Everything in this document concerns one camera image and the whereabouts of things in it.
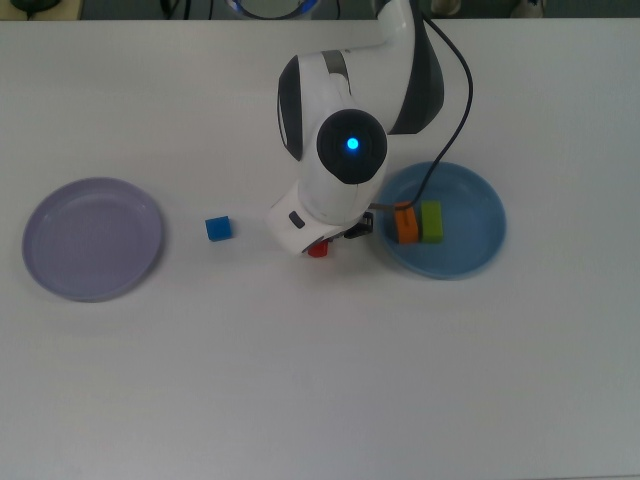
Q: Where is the orange block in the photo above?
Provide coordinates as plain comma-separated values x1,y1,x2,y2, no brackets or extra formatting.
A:
393,201,420,245

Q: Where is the green block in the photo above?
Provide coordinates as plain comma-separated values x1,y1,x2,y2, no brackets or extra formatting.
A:
418,200,445,245

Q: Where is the blue block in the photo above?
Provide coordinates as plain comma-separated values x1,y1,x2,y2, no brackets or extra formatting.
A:
204,215,234,242

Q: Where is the blue plate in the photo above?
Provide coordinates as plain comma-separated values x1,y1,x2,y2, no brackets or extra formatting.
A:
377,160,508,280

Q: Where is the round white blue-lit base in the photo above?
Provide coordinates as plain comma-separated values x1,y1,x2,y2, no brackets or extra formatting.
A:
224,0,321,20

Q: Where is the purple plate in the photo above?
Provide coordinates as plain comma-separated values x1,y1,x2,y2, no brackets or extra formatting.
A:
21,176,168,304

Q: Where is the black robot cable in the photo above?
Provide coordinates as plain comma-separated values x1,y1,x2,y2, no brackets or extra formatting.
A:
372,17,474,214

